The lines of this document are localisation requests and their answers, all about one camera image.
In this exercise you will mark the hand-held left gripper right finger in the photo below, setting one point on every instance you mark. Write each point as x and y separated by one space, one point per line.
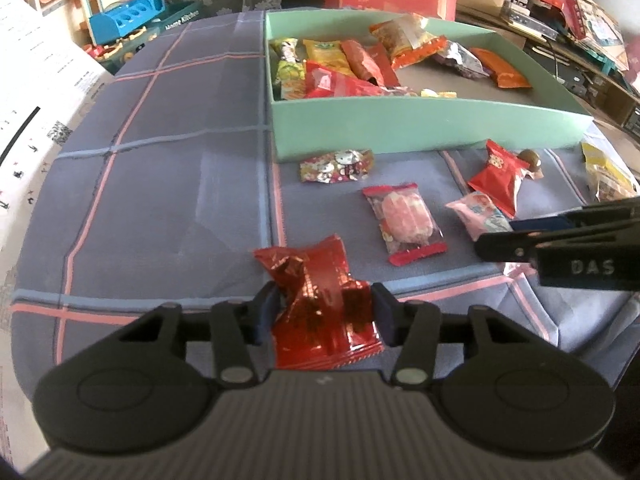
382 310

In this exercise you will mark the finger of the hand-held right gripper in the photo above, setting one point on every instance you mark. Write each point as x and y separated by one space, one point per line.
540 223
505 249

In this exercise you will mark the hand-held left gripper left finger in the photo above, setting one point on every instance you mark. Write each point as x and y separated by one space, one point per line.
267 310

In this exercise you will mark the pink patterned snack packet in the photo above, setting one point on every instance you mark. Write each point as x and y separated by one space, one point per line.
477 212

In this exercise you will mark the crinkled red foil packet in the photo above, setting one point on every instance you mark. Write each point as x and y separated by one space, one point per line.
320 305

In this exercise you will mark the green cardboard box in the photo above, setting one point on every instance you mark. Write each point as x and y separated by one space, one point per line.
400 125

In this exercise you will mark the orange chips packet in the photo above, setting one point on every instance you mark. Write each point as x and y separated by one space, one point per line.
405 35

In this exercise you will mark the yellow dried mango packet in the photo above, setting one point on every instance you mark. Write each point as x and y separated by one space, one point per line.
324 52

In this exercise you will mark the red gold-print snack packet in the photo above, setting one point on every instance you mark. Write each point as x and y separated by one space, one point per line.
500 175

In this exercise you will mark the brown chocolate ball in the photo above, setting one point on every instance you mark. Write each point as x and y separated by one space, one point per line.
530 160

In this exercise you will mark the pale yellow snack packet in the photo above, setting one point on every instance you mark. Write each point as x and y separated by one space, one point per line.
605 175

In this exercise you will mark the clear pink candy packet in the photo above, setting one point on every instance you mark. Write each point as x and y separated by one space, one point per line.
405 217

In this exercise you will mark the wooden low cabinet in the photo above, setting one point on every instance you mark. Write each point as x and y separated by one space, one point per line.
617 102

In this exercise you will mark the black electronic device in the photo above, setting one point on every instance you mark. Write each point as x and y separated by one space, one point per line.
575 80

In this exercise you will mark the red cartoon cat packet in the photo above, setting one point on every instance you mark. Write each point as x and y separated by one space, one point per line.
337 165

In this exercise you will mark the blue plaid tablecloth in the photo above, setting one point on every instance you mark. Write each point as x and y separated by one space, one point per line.
175 185

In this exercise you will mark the small yellow candy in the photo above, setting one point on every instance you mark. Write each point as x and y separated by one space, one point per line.
440 94

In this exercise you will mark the silver purple foil packet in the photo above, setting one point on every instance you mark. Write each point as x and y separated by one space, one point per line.
457 57

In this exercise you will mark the colourful picture board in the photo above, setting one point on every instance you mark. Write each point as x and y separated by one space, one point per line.
595 25

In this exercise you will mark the red foil snack packet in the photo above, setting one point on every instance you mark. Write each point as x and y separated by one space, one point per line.
340 85

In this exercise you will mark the red orange snack packet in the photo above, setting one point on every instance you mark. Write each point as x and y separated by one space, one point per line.
367 62

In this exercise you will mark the green snack packet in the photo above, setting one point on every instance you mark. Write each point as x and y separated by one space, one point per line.
292 72

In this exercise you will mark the white printed paper sheet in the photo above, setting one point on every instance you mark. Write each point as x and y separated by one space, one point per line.
40 85

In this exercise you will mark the blue plastic toy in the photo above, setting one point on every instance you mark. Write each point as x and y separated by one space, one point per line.
127 12

